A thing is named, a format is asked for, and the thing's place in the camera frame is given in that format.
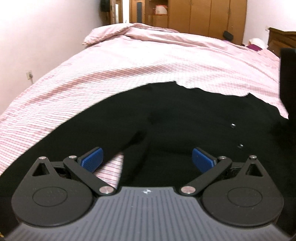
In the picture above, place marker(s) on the pink checkered bed cover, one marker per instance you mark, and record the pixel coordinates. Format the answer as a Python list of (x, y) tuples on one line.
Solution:
[(121, 57)]

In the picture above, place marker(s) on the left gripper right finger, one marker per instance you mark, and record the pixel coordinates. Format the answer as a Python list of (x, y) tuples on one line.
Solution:
[(211, 168)]

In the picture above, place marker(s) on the white wall socket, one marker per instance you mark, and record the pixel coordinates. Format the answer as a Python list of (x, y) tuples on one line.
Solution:
[(29, 75)]

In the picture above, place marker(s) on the black garment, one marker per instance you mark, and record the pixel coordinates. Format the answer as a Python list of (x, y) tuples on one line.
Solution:
[(156, 127)]

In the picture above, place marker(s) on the white box on shelf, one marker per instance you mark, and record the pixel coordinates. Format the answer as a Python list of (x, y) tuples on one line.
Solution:
[(161, 9)]

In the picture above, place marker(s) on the wooden headboard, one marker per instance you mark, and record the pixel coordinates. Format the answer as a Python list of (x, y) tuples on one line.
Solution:
[(279, 39)]

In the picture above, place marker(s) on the dark clothes hanging on door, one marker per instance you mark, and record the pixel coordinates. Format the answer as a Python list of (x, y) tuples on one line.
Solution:
[(105, 6)]

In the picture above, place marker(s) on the wooden wardrobe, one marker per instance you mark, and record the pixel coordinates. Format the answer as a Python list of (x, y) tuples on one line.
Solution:
[(208, 18)]

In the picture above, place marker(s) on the black bag by wardrobe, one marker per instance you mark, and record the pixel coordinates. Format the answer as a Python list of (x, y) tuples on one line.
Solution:
[(228, 36)]

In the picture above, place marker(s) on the white purple items by bed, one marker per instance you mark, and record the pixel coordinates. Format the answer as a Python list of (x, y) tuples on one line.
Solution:
[(256, 44)]

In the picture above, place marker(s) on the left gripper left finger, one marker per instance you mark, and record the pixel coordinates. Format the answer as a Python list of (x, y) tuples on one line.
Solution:
[(82, 169)]

